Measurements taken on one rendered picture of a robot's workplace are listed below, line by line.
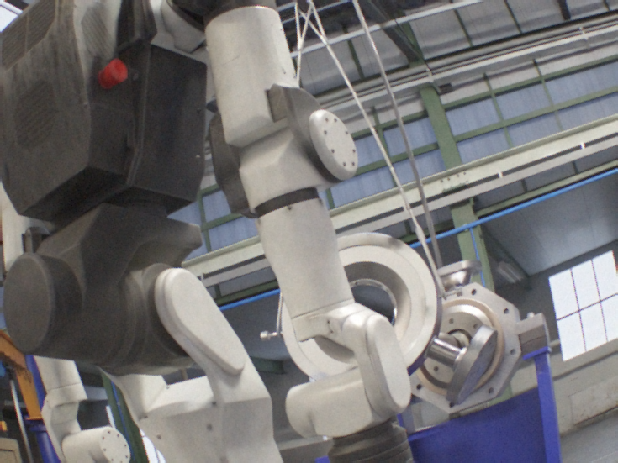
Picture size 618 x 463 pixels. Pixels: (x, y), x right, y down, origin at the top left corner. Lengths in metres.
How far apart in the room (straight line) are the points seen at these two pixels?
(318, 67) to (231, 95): 10.32
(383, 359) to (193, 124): 0.37
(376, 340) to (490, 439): 2.51
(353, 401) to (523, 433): 2.48
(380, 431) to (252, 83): 0.38
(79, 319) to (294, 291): 0.23
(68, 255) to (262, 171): 0.23
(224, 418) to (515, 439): 2.44
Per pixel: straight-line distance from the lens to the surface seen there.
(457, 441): 3.38
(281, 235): 0.89
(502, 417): 3.34
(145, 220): 0.99
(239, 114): 0.92
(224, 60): 0.95
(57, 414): 1.19
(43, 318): 0.85
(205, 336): 0.97
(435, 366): 3.12
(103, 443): 1.13
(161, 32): 1.02
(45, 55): 1.00
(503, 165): 9.54
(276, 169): 0.90
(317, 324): 0.88
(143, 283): 0.96
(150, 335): 0.94
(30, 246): 1.16
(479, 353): 1.91
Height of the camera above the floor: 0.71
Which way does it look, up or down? 17 degrees up
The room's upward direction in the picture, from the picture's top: 13 degrees counter-clockwise
